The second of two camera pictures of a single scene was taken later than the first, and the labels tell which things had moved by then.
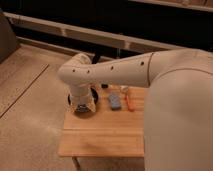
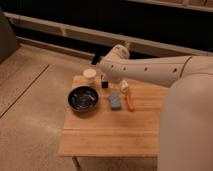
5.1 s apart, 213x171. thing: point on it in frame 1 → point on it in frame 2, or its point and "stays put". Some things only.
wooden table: x=115 y=129 stays put
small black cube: x=104 y=85 stays put
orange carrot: x=130 y=105 stays put
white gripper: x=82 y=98 → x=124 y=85
